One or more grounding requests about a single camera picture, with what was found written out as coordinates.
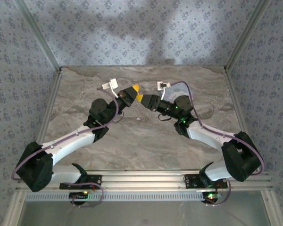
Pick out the left control board green light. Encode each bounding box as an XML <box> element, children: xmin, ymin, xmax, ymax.
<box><xmin>68</xmin><ymin>191</ymin><xmax>90</xmax><ymax>201</ymax></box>

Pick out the control board green light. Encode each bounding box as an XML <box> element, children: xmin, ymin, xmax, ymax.
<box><xmin>201</xmin><ymin>191</ymin><xmax>219</xmax><ymax>205</ymax></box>
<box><xmin>68</xmin><ymin>191</ymin><xmax>90</xmax><ymax>201</ymax></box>

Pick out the right control board green light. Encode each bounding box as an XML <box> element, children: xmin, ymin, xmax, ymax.
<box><xmin>201</xmin><ymin>191</ymin><xmax>219</xmax><ymax>205</ymax></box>

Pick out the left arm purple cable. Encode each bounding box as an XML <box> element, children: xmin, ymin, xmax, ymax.
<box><xmin>11</xmin><ymin>87</ymin><xmax>120</xmax><ymax>181</ymax></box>

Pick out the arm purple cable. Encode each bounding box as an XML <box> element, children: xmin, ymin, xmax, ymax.
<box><xmin>11</xmin><ymin>87</ymin><xmax>120</xmax><ymax>181</ymax></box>
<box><xmin>170</xmin><ymin>81</ymin><xmax>265</xmax><ymax>176</ymax></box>

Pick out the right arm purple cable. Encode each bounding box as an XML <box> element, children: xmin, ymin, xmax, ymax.
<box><xmin>170</xmin><ymin>81</ymin><xmax>265</xmax><ymax>176</ymax></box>

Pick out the aluminium table side rail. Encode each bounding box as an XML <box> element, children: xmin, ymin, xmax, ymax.
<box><xmin>223</xmin><ymin>67</ymin><xmax>248</xmax><ymax>135</ymax></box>
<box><xmin>36</xmin><ymin>68</ymin><xmax>63</xmax><ymax>144</ymax></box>

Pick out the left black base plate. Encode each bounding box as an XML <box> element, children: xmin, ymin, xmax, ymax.
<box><xmin>59</xmin><ymin>174</ymin><xmax>102</xmax><ymax>190</ymax></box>

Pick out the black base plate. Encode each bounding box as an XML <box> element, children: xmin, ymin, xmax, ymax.
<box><xmin>59</xmin><ymin>174</ymin><xmax>102</xmax><ymax>190</ymax></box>
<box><xmin>183</xmin><ymin>173</ymin><xmax>228</xmax><ymax>189</ymax></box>

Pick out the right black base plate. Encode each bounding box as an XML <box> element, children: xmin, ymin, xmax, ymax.
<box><xmin>183</xmin><ymin>173</ymin><xmax>228</xmax><ymax>189</ymax></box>

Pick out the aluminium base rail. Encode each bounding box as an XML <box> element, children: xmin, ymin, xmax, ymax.
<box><xmin>16</xmin><ymin>169</ymin><xmax>273</xmax><ymax>192</ymax></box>

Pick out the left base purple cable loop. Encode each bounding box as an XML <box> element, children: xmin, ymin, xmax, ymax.
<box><xmin>70</xmin><ymin>182</ymin><xmax>105</xmax><ymax>208</ymax></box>

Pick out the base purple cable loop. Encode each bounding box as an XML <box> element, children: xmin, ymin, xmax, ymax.
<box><xmin>205</xmin><ymin>178</ymin><xmax>232</xmax><ymax>208</ymax></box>
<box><xmin>70</xmin><ymin>182</ymin><xmax>105</xmax><ymax>208</ymax></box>

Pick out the slotted grey cable duct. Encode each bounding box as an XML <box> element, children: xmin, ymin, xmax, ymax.
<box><xmin>25</xmin><ymin>191</ymin><xmax>206</xmax><ymax>202</ymax></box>

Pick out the aluminium frame post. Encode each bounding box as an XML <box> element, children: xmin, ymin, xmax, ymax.
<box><xmin>13</xmin><ymin>0</ymin><xmax>63</xmax><ymax>73</ymax></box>
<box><xmin>223</xmin><ymin>0</ymin><xmax>272</xmax><ymax>73</ymax></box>

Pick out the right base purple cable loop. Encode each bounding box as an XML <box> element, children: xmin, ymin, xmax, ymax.
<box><xmin>205</xmin><ymin>178</ymin><xmax>232</xmax><ymax>208</ymax></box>

